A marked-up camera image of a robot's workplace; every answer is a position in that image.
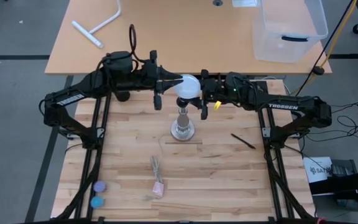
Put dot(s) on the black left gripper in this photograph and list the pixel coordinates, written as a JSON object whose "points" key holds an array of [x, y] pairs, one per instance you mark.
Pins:
{"points": [[151, 76]]}

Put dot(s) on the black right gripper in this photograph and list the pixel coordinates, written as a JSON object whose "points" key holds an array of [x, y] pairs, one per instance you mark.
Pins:
{"points": [[213, 90]]}

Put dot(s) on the white globe lightbulb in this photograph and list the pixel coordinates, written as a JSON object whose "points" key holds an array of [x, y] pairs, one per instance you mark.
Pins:
{"points": [[187, 86]]}

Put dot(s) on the silver table lamp base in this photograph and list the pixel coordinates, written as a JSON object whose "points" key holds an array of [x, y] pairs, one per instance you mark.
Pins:
{"points": [[182, 129]]}

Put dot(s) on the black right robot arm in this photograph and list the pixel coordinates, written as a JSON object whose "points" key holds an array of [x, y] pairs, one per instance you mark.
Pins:
{"points": [[283, 106]]}

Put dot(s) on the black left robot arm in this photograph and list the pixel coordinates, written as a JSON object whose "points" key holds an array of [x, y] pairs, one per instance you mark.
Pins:
{"points": [[70, 99]]}

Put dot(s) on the black cylinder cup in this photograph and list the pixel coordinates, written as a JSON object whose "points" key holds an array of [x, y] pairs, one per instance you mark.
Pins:
{"points": [[123, 97]]}

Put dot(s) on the light wooden desk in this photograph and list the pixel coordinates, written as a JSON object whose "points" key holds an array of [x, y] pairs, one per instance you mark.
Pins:
{"points": [[197, 37]]}

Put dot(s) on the black pen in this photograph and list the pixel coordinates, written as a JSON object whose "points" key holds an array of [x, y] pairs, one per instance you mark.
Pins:
{"points": [[242, 141]]}

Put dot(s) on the white T-base tube lamp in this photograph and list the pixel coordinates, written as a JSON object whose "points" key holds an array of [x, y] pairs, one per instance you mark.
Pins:
{"points": [[87, 34]]}

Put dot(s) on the round desk grommet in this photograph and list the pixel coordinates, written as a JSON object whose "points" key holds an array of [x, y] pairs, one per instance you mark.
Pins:
{"points": [[217, 2]]}

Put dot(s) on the white label strip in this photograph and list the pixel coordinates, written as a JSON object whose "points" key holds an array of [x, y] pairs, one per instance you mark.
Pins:
{"points": [[244, 2]]}

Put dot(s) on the purple round cap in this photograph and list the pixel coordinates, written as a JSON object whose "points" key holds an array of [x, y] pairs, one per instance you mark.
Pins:
{"points": [[99, 186]]}

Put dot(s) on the clear plastic storage bin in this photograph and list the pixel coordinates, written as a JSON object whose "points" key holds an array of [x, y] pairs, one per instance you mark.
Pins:
{"points": [[291, 18]]}

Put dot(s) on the white printed box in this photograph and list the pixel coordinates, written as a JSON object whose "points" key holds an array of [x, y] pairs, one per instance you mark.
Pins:
{"points": [[317, 168]]}

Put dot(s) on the blue round cap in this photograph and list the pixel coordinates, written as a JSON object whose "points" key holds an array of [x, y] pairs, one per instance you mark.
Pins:
{"points": [[97, 202]]}

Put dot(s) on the black metal beam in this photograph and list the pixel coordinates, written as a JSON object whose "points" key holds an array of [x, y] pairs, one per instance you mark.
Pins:
{"points": [[343, 186]]}

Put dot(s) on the black aluminium table frame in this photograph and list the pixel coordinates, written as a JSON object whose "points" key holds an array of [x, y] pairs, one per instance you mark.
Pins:
{"points": [[269, 165]]}

